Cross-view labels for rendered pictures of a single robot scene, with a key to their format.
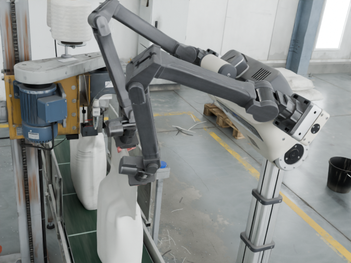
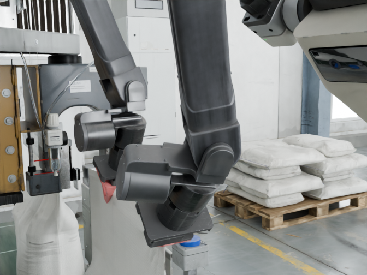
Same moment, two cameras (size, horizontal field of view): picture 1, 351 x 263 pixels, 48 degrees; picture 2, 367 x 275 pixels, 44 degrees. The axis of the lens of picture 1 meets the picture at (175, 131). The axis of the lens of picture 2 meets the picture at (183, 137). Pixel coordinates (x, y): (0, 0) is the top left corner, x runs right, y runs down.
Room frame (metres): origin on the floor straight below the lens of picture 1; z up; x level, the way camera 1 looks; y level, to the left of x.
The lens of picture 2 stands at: (0.67, 0.13, 1.33)
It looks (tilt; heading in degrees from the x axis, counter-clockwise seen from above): 9 degrees down; 357
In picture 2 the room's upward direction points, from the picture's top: 1 degrees counter-clockwise
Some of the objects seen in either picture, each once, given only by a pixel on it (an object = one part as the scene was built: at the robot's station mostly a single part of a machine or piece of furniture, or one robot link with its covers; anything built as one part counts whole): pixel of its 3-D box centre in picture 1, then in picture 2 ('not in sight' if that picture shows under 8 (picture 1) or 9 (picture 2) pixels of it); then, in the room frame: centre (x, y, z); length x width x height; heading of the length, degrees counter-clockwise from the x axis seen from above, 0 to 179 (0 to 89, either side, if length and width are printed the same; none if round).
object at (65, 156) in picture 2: (99, 121); (63, 165); (1.86, 0.40, 1.08); 0.03 x 0.01 x 0.13; 115
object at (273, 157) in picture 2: not in sight; (283, 155); (4.48, -0.90, 0.56); 0.66 x 0.42 x 0.15; 115
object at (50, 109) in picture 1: (52, 110); not in sight; (1.53, 0.52, 1.25); 0.10 x 0.08 x 0.12; 140
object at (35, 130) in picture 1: (39, 112); not in sight; (1.59, 0.60, 1.21); 0.15 x 0.15 x 0.25
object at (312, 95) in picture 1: (293, 93); (330, 161); (4.76, -1.42, 0.44); 0.68 x 0.44 x 0.15; 115
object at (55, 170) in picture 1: (49, 164); not in sight; (2.29, 0.82, 0.54); 1.05 x 0.02 x 0.41; 25
